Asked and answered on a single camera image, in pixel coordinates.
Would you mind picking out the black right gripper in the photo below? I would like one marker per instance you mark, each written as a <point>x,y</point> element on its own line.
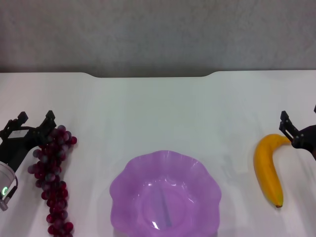
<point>304,139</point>

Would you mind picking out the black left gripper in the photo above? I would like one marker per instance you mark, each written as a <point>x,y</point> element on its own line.
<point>14,145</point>

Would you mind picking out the dark red grape bunch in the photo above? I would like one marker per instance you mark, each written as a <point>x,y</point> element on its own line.
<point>53,172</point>

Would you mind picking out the yellow banana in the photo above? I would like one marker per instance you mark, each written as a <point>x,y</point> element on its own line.
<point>266,163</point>

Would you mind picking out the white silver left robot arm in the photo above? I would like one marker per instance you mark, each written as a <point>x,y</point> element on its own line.
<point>5,177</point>

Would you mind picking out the purple scalloped plastic plate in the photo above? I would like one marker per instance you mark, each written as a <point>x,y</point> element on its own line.
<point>150,197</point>

